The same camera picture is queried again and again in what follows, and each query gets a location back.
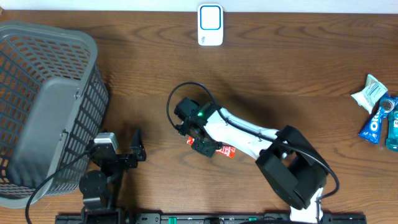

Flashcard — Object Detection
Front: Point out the red snack stick packet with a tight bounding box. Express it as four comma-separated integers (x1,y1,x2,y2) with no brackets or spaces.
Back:
187,136,236,159

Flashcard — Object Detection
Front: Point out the blue Oreo cookie pack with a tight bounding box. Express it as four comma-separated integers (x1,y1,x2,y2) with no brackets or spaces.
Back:
358,93,397,144

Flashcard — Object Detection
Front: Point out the white teal tissue pack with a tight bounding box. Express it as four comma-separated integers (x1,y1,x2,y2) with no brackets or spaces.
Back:
351,74,388,114

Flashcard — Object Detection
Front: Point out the blue mouthwash bottle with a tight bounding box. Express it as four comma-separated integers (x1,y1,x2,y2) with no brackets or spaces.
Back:
386,109,397,152

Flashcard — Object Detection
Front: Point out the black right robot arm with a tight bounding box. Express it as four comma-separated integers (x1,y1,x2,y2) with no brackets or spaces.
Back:
174,98,328,223

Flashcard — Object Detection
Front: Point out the grey plastic shopping basket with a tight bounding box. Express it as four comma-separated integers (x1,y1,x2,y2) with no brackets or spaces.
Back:
1,21,109,208

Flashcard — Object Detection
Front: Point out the black camera cable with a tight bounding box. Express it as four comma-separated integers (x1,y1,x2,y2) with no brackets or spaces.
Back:
24,151,94,224
166,82,340,202

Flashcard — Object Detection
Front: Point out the black left camera cable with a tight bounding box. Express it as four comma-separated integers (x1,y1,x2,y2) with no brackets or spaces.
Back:
24,151,94,224

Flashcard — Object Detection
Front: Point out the black aluminium frame rail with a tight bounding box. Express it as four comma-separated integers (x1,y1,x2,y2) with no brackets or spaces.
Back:
55,211,368,224

